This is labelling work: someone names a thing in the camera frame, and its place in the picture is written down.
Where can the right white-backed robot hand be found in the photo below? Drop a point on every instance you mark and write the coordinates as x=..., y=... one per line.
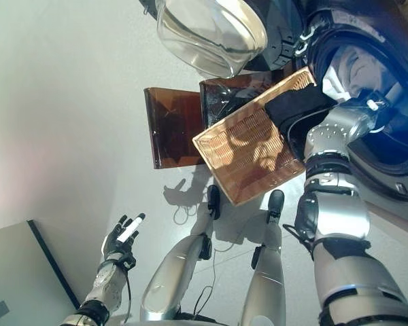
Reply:
x=374, y=103

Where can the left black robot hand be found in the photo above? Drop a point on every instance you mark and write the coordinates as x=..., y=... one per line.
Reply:
x=114, y=242

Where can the light grey garment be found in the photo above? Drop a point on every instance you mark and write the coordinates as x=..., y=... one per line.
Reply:
x=364, y=64

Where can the rectangular wicker basket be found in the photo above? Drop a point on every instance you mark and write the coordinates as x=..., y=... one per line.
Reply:
x=245, y=153

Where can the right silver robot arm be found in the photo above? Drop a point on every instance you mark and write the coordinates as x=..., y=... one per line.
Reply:
x=340, y=220

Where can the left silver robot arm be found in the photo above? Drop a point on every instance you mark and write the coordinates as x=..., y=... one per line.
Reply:
x=103, y=285

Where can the grey front-load washing machine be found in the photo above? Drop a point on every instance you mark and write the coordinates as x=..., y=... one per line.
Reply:
x=370, y=17

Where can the round washing machine door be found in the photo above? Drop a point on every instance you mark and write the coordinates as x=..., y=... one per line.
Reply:
x=207, y=30

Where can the black garment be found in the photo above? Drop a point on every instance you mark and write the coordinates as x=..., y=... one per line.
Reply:
x=292, y=102

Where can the white cabinet with black edge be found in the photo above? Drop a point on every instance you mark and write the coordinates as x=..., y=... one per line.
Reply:
x=20, y=271

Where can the brown translucent stool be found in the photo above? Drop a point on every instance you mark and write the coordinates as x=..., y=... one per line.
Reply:
x=170, y=129

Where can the right silver robot leg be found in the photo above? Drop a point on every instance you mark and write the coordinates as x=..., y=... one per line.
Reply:
x=265, y=278

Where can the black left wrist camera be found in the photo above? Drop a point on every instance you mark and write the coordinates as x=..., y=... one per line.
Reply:
x=129, y=263

